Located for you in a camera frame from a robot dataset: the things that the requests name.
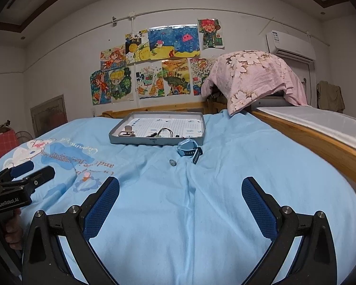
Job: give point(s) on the grey hair claw clip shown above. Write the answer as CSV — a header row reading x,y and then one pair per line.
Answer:
x,y
126,132

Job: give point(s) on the grey bulky object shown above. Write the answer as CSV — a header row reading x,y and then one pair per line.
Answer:
x,y
270,99

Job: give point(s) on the wooden side rail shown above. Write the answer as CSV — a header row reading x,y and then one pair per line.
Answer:
x,y
314,142

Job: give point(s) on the blue wrist watch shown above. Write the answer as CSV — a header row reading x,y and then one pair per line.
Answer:
x,y
187,150

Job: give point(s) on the pink floral cloth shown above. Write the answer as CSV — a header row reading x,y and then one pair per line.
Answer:
x,y
255,77

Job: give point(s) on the small mermaid girl drawing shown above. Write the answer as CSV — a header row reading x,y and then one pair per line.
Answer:
x,y
112,58

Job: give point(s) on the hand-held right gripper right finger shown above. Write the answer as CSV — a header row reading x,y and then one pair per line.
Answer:
x,y
256,206

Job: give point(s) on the brown framed wall panel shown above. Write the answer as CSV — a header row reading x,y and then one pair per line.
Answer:
x,y
49,115

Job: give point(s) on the yellow pineapple drawing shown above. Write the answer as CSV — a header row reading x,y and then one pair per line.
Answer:
x,y
142,50

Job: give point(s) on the person's left hand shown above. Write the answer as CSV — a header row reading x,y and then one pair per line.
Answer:
x,y
14,228

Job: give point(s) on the wooden bed headboard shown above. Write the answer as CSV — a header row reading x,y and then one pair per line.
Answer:
x,y
166,107

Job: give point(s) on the white mesh cover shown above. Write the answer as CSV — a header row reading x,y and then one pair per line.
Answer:
x,y
314,118

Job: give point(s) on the white door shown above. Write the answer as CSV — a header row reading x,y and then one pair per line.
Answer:
x,y
310,89

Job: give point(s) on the blond boy drawing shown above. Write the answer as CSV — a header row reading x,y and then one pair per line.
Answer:
x,y
120,83

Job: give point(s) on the blue printed bed sheet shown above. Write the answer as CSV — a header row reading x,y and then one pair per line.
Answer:
x,y
181,213

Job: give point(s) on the landscape drawing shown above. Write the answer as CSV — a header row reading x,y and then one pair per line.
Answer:
x,y
176,77

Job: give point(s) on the orange-haired girl drawing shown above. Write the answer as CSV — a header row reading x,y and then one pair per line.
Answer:
x,y
99,87

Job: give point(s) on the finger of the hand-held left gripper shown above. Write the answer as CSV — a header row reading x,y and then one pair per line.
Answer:
x,y
41,174
22,168

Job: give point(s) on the blue sea drawing pink jellyfish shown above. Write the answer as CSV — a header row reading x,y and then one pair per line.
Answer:
x,y
187,40

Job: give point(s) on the small grey bead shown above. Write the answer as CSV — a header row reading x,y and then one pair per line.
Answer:
x,y
172,162

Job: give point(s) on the white air conditioner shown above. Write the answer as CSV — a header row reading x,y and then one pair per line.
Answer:
x,y
290,43

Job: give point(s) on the blue sea drawing with fish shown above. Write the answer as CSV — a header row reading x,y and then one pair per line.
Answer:
x,y
161,41

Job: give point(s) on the turtle and fruit drawing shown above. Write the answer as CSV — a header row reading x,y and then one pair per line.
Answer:
x,y
149,80

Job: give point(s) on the red-haired figure drawing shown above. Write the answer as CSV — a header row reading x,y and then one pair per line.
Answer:
x,y
210,34

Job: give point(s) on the grey shallow box lid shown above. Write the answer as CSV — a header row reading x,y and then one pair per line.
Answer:
x,y
154,141

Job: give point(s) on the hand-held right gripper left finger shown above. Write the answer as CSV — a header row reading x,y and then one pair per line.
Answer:
x,y
102,207

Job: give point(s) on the brown hanging garment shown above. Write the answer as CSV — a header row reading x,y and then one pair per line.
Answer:
x,y
330,96

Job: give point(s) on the colourful patchwork drawing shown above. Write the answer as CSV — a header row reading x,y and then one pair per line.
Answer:
x,y
200,75

